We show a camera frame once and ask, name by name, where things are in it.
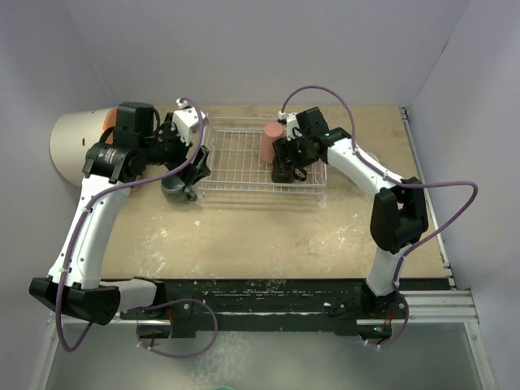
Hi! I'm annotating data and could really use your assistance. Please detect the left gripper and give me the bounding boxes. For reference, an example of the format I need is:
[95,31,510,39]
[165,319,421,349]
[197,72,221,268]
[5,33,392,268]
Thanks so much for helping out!
[140,114,210,185]

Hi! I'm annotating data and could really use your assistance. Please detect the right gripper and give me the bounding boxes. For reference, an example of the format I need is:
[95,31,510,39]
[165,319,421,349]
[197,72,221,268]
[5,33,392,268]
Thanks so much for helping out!
[273,132,319,176]

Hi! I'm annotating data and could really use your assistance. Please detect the black faceted mug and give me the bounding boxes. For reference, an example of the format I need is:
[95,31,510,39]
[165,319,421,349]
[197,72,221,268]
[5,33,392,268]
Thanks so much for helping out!
[271,160,307,184]

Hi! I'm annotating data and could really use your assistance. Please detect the grey-blue round mug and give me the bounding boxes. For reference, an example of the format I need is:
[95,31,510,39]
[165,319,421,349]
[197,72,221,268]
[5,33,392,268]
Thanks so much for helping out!
[161,175,197,203]

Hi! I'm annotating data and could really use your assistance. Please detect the pink tumbler cup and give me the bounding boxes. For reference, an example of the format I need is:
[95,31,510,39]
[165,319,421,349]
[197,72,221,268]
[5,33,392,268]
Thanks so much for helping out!
[260,122,284,164]

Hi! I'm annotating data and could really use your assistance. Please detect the light blue mug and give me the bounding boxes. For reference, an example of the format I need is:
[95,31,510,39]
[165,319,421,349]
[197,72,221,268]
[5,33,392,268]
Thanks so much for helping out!
[362,151,379,165]

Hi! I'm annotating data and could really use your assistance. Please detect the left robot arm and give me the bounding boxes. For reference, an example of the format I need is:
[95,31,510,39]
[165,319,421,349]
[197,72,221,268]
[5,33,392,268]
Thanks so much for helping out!
[28,97,208,325]

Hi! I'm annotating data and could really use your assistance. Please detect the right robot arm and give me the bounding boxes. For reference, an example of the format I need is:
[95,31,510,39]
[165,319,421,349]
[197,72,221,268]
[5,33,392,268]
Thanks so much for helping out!
[271,107,428,318]

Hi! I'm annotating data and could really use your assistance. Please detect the round cream drawer cabinet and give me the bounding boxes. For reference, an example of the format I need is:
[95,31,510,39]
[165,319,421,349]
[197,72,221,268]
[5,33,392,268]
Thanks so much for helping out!
[50,107,116,188]

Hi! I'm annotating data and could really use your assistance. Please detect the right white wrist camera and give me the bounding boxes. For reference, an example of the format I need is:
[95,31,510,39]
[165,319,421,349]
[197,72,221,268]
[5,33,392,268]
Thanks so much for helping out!
[277,110,303,141]

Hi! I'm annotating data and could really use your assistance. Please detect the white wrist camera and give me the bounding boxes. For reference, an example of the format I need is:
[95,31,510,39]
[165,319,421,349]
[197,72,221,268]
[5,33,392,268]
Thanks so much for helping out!
[172,98,209,145]
[277,110,303,141]

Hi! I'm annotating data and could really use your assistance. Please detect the white wire dish rack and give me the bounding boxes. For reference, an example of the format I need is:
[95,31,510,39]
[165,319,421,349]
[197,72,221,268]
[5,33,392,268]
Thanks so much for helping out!
[198,116,327,197]

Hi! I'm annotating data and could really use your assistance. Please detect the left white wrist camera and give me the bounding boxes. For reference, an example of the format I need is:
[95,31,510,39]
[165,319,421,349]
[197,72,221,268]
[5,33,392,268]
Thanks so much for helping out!
[172,98,209,145]

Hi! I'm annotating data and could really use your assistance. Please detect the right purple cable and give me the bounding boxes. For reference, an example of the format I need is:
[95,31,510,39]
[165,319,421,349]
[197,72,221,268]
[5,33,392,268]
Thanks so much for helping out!
[279,84,479,350]

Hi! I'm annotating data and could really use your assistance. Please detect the purple cable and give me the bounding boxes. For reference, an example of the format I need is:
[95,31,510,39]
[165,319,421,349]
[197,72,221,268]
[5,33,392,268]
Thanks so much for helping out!
[55,96,219,359]
[279,84,479,350]

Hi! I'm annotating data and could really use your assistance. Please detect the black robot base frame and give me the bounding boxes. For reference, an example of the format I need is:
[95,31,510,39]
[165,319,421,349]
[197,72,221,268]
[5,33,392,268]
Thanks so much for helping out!
[120,278,450,338]

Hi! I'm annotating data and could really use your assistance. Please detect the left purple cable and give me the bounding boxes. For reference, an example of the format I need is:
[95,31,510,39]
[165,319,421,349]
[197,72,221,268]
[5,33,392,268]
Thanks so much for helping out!
[55,96,219,359]

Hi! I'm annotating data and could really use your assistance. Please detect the aluminium frame rails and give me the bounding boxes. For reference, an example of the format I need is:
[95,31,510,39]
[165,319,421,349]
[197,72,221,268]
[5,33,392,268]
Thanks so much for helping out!
[30,106,499,390]

